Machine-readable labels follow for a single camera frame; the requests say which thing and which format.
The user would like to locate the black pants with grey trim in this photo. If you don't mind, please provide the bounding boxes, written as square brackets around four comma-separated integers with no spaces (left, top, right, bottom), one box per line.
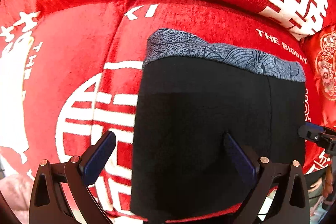
[130,28,306,220]

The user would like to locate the pink fluffy garment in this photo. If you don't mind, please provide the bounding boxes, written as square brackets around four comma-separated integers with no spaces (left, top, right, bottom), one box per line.
[1,174,33,223]

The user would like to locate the red embroidered pillow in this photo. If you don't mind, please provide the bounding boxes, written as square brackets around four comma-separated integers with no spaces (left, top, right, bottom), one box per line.
[300,24,335,128]

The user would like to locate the red bedspread with white characters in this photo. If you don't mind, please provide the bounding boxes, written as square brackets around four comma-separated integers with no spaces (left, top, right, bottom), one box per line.
[1,0,335,223]

